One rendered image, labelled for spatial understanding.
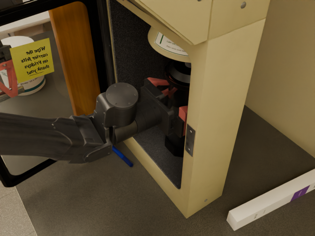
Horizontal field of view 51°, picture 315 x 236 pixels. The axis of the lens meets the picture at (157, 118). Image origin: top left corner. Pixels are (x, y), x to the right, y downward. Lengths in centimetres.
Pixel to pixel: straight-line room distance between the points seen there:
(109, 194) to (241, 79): 45
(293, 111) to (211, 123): 47
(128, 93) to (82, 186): 36
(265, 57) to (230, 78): 47
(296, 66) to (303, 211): 37
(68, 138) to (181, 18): 28
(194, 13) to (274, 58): 59
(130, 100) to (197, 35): 19
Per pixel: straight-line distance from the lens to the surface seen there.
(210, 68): 48
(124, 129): 62
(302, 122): 100
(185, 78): 64
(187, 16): 40
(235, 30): 48
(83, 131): 61
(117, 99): 56
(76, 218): 82
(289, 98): 99
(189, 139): 59
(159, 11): 37
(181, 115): 64
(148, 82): 70
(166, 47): 58
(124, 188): 84
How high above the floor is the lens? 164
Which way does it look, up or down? 44 degrees down
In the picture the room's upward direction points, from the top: straight up
